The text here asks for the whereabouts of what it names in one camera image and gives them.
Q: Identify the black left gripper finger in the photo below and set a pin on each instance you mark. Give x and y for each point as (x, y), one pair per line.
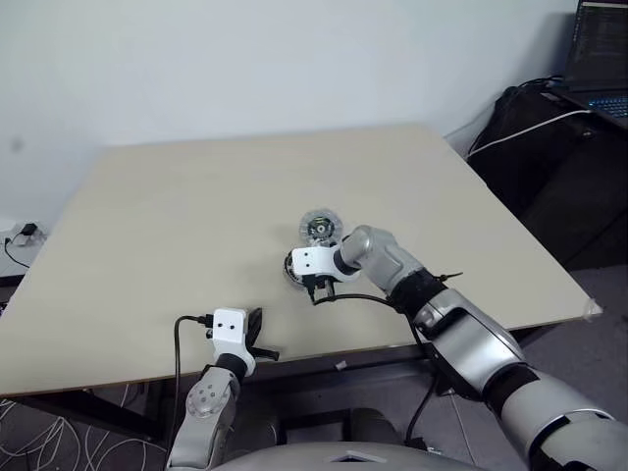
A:
(255, 324)
(267, 354)

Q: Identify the black bag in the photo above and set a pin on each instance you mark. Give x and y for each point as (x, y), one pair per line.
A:
(539, 172)

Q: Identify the grey robot torso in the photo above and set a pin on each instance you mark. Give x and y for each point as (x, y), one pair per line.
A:
(294, 458)

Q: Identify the white power strip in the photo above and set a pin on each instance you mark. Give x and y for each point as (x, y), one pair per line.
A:
(40, 240)

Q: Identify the black laptop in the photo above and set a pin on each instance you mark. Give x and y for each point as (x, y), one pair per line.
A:
(598, 44)

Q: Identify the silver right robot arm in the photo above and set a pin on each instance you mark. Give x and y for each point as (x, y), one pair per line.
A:
(392, 255)

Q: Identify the black plug adapter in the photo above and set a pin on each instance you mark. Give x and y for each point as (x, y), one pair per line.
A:
(29, 229)

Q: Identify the grey round container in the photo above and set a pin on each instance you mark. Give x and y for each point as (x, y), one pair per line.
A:
(289, 277)

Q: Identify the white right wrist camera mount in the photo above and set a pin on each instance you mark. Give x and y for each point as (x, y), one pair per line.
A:
(309, 260)

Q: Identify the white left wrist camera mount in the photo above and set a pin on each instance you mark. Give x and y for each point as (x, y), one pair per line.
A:
(228, 326)

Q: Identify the black table frame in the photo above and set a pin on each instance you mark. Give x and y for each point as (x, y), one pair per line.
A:
(294, 373)

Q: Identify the clear round tape roll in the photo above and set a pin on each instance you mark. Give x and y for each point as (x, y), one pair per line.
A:
(309, 228)

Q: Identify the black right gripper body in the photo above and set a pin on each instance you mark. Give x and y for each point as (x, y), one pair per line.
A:
(314, 283)

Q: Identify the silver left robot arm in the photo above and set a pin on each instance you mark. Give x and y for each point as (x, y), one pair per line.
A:
(211, 397)

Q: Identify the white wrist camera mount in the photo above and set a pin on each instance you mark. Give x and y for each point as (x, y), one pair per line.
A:
(309, 260)
(228, 326)

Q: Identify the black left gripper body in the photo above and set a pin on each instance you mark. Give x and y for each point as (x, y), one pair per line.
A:
(249, 345)

